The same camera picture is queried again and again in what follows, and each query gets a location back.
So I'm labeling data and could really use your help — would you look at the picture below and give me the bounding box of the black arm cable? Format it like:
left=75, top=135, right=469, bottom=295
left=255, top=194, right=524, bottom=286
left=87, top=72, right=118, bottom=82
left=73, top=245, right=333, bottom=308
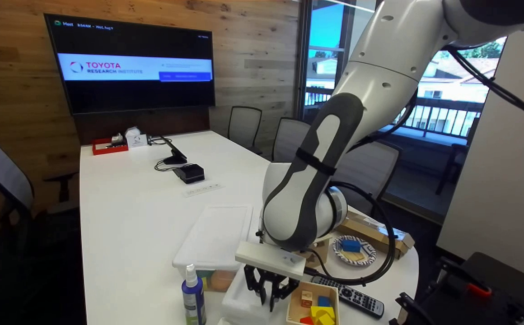
left=304, top=43, right=524, bottom=288

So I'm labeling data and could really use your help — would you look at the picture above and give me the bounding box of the large white panel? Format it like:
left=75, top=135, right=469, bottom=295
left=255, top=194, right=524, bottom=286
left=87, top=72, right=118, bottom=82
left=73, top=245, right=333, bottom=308
left=436, top=28, right=524, bottom=288

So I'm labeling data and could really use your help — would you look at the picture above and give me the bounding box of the wooden tray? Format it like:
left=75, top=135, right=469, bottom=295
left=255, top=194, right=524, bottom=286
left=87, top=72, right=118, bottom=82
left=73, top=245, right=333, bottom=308
left=284, top=279, right=342, bottom=325

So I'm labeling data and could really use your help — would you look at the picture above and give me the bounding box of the blue white patterned plate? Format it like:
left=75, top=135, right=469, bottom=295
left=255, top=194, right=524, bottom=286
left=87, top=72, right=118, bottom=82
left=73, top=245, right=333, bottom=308
left=328, top=232, right=378, bottom=270

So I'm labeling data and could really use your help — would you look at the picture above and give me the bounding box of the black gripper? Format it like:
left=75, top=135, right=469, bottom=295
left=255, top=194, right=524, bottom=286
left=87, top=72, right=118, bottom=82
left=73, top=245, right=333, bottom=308
left=243, top=263, right=302, bottom=312

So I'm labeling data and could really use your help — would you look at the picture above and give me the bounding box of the red box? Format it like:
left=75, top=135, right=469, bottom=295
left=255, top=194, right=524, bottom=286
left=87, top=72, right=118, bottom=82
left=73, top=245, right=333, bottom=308
left=91, top=135, right=131, bottom=156

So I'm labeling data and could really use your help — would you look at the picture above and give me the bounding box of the white wrist mount plate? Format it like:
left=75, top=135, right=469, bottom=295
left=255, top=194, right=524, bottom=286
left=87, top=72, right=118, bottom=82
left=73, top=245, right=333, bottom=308
left=234, top=238, right=312, bottom=283

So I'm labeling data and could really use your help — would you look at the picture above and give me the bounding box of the black robot mount platform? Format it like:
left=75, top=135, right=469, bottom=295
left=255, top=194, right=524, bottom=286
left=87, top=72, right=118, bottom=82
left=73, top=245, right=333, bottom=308
left=395, top=250, right=524, bottom=325

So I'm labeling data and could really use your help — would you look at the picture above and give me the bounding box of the blue label spray bottle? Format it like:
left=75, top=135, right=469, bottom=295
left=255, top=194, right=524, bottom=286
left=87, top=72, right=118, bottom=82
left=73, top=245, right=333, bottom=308
left=180, top=261, right=210, bottom=325

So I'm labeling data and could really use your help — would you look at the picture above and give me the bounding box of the wall mounted TV screen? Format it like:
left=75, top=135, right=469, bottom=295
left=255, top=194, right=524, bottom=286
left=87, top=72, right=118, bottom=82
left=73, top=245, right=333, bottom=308
left=44, top=12, right=218, bottom=117

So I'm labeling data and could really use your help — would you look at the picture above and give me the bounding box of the black clamp orange handle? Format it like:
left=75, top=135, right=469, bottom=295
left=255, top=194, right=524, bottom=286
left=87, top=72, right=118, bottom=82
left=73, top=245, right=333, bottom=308
left=463, top=279, right=496, bottom=301
left=395, top=290, right=440, bottom=325

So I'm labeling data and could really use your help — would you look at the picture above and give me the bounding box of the grey mesh office chair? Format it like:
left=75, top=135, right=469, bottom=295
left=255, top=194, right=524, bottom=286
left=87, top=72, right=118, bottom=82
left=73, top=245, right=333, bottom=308
left=331, top=138, right=404, bottom=216
left=0, top=133, right=82, bottom=258
left=272, top=115, right=315, bottom=164
left=227, top=102, right=266, bottom=153

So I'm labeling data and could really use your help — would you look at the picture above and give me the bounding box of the black balcony railing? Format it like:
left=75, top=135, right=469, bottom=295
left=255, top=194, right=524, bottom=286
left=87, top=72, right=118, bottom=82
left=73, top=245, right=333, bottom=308
left=302, top=84, right=489, bottom=140

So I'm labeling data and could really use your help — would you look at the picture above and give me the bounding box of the black remote control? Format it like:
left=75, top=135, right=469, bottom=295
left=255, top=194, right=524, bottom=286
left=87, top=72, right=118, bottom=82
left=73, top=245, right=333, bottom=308
left=312, top=274, right=389, bottom=321

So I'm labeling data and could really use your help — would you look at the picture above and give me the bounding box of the yellow toy block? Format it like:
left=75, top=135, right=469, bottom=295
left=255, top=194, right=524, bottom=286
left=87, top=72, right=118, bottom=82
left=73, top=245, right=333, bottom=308
left=308, top=303, right=339, bottom=325

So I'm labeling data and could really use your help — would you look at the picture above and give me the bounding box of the black tablet on stand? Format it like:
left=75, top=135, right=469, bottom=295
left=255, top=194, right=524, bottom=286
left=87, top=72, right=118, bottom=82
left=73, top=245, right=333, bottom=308
left=162, top=137, right=190, bottom=167

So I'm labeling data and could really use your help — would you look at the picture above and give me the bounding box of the plastic container white lid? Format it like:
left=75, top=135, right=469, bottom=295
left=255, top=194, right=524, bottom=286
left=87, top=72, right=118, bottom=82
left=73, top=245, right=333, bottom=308
left=172, top=202, right=257, bottom=295

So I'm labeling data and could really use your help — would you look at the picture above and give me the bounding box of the tablet cable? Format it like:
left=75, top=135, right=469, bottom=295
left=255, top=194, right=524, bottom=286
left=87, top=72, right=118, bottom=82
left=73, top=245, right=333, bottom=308
left=153, top=155, right=189, bottom=173

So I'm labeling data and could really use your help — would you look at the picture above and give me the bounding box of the small black box device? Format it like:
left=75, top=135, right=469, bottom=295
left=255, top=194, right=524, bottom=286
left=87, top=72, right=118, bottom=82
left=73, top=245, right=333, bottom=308
left=172, top=162, right=207, bottom=185

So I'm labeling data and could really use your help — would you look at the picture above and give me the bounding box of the white tissue box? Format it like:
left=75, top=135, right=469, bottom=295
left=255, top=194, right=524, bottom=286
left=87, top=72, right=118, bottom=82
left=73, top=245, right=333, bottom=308
left=124, top=126, right=151, bottom=149

